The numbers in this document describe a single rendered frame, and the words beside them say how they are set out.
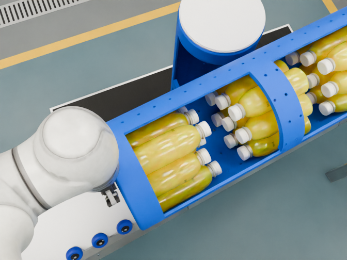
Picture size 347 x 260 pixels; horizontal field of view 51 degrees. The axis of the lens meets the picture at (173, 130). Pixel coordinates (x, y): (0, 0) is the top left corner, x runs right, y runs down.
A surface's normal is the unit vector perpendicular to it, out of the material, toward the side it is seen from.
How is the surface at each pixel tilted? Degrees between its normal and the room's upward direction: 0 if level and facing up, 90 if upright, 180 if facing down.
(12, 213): 48
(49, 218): 0
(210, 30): 0
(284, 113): 31
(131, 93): 0
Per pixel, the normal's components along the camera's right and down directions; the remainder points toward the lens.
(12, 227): 0.87, -0.29
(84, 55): 0.04, -0.31
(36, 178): 0.07, 0.04
